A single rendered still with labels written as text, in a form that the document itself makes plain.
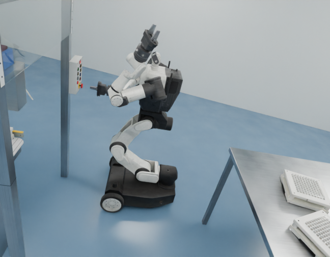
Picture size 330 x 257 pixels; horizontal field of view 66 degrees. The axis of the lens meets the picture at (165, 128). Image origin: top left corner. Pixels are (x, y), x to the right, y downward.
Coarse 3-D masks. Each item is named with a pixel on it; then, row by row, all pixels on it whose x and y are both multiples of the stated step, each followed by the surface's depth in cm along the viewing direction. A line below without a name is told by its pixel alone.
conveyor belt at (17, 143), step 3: (15, 138) 145; (18, 138) 146; (12, 141) 142; (15, 141) 143; (18, 141) 144; (21, 141) 146; (12, 144) 140; (15, 144) 141; (18, 144) 142; (21, 144) 145; (12, 147) 138; (15, 147) 140; (18, 147) 142; (15, 150) 139; (15, 153) 139
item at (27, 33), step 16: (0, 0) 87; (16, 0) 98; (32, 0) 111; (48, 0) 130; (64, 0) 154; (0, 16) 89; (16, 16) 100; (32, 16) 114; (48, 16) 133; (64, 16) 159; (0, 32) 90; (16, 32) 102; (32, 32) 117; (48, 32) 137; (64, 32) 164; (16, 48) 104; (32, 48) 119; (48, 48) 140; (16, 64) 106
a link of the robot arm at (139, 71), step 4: (144, 64) 152; (136, 68) 151; (140, 68) 150; (144, 68) 153; (124, 72) 154; (128, 72) 158; (136, 72) 151; (140, 72) 154; (124, 76) 154; (128, 76) 153; (132, 76) 152; (136, 76) 155
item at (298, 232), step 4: (292, 228) 135; (296, 228) 135; (296, 232) 133; (300, 232) 133; (296, 236) 133; (300, 236) 131; (304, 236) 131; (304, 240) 130; (308, 240) 130; (308, 244) 128; (312, 244) 128; (312, 248) 126; (316, 248) 126; (316, 252) 124; (320, 252) 125; (316, 256) 124; (320, 256) 123; (324, 256) 123
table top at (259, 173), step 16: (240, 160) 183; (256, 160) 187; (272, 160) 192; (288, 160) 197; (304, 160) 202; (240, 176) 169; (256, 176) 170; (272, 176) 174; (320, 176) 187; (256, 192) 157; (272, 192) 160; (256, 208) 145; (272, 208) 148; (288, 208) 151; (304, 208) 154; (272, 224) 137; (288, 224) 140; (272, 240) 128; (288, 240) 130; (272, 256) 121; (288, 256) 122; (304, 256) 124
